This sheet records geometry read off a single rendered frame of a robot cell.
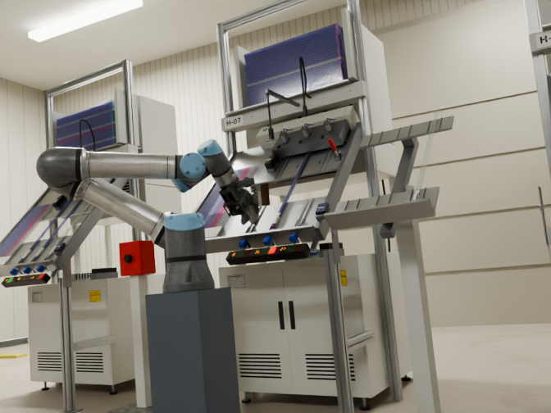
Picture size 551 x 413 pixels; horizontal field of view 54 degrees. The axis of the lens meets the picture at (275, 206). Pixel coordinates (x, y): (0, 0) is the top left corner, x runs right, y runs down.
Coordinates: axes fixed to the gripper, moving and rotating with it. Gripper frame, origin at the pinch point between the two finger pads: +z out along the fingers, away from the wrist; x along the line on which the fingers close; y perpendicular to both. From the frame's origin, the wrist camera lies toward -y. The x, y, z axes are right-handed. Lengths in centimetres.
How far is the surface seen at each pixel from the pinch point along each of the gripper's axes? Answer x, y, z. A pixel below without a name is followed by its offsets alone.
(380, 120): 21, -96, 23
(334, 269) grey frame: 24.9, 6.8, 20.9
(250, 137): -46, -89, 11
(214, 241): -25.3, -2.3, 8.8
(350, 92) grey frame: 19, -80, -3
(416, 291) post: 52, 11, 30
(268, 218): -4.9, -13.6, 10.0
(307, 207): 11.7, -16.6, 10.0
